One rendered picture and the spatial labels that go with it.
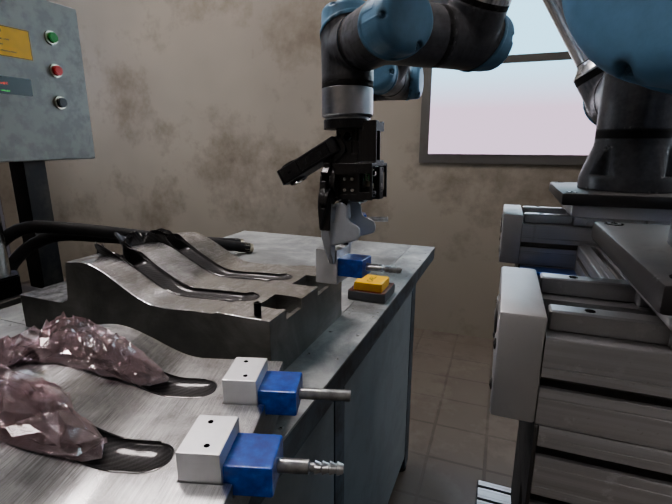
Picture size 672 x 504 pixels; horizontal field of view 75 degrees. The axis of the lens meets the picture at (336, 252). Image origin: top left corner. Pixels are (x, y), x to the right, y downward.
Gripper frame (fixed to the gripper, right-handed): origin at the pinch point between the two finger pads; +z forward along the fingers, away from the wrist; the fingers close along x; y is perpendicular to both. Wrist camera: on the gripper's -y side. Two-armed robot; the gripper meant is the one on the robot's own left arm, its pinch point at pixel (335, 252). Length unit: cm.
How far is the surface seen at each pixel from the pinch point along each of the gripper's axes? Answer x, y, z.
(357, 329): 5.2, 1.7, 14.7
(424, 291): 191, -27, 63
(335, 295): 6.9, -3.2, 9.6
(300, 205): 184, -106, 13
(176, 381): -27.7, -7.7, 10.3
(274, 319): -14.9, -2.5, 6.5
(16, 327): -18, -54, 14
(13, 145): 7, -90, -19
